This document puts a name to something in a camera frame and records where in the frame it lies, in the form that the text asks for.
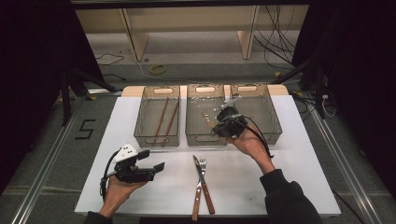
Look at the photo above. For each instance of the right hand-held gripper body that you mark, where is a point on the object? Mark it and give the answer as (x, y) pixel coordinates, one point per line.
(232, 124)

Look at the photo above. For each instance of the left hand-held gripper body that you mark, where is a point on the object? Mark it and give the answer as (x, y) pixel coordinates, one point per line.
(134, 174)

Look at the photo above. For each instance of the smoked transparent plastic bin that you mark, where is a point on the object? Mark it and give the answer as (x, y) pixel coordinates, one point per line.
(149, 121)
(264, 112)
(197, 124)

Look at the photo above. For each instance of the brown wooden chopstick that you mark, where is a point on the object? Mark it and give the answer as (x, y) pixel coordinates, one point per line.
(171, 123)
(161, 121)

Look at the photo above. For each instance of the person's left hand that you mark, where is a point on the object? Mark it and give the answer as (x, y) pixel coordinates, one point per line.
(118, 193)

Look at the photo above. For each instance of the person's right hand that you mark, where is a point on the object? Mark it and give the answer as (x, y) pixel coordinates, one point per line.
(252, 146)

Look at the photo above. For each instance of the white table cover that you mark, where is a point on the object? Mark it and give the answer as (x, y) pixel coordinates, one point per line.
(243, 186)

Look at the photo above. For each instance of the yellow tape roll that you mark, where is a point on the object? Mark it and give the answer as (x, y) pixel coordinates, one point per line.
(152, 70)

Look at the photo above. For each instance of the light wooden desk leg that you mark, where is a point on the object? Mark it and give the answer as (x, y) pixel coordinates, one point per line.
(247, 37)
(138, 40)

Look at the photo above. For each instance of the black metal stand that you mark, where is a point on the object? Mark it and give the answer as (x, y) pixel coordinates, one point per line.
(65, 99)
(317, 87)

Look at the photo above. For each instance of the black curtain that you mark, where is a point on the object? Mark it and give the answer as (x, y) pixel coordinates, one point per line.
(361, 77)
(31, 77)

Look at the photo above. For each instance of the aluminium floor rail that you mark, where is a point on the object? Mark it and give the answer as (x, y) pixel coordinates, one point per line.
(348, 174)
(40, 180)

